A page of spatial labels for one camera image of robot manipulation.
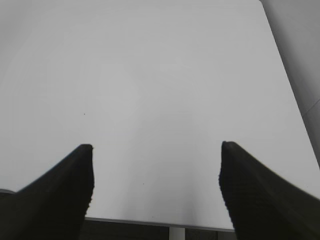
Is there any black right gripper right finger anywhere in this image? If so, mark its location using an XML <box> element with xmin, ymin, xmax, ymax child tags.
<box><xmin>218</xmin><ymin>141</ymin><xmax>320</xmax><ymax>240</ymax></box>

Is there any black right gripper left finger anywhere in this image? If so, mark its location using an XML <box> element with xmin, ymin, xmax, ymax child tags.
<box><xmin>0</xmin><ymin>144</ymin><xmax>95</xmax><ymax>240</ymax></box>

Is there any white table leg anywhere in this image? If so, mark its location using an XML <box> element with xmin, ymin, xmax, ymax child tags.
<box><xmin>169</xmin><ymin>227</ymin><xmax>185</xmax><ymax>240</ymax></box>

